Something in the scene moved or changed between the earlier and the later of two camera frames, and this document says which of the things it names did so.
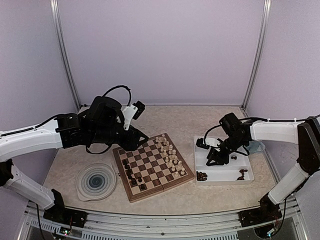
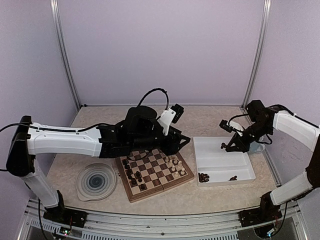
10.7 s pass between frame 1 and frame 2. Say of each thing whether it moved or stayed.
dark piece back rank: stayed
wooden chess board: stayed
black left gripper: moved
